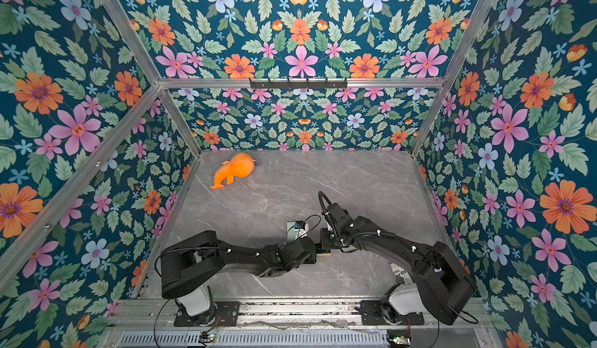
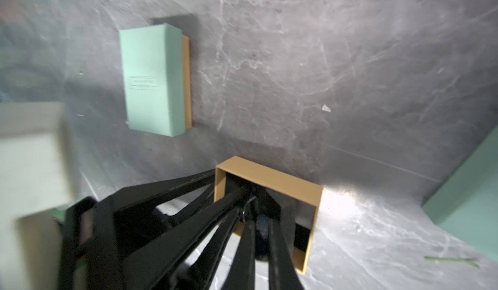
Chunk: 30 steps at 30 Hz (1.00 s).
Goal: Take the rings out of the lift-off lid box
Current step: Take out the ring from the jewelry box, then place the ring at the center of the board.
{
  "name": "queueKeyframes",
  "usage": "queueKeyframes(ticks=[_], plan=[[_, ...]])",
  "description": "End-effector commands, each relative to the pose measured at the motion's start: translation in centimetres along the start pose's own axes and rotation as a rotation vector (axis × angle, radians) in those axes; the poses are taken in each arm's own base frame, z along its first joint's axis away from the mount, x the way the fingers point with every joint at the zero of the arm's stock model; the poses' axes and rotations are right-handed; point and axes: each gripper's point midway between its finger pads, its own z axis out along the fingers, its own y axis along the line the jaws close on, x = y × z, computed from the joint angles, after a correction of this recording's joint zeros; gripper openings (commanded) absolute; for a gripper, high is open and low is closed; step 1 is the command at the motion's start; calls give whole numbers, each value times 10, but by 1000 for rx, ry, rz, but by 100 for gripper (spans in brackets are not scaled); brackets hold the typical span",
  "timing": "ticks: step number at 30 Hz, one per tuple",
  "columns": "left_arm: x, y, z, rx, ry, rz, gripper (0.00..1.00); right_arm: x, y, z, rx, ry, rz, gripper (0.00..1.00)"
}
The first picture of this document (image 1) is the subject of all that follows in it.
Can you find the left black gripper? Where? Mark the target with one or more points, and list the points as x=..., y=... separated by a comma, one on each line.
x=312, y=256

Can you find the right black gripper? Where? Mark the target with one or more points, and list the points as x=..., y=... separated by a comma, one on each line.
x=332, y=238

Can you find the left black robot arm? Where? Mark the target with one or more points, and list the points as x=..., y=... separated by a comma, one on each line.
x=188, y=265

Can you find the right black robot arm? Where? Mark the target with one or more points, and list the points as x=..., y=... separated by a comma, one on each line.
x=443, y=284

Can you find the left mint green box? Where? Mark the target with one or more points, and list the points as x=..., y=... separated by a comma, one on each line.
x=289, y=225

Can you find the orange plush toy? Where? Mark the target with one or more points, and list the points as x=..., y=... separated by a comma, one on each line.
x=239, y=166

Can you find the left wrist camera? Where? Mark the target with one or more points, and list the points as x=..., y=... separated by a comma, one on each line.
x=300, y=229

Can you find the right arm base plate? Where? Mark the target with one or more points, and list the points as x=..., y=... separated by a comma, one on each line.
x=378, y=313

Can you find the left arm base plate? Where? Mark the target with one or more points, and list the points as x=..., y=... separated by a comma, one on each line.
x=220, y=314

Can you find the black hook rail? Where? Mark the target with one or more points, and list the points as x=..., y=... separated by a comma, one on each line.
x=291, y=84

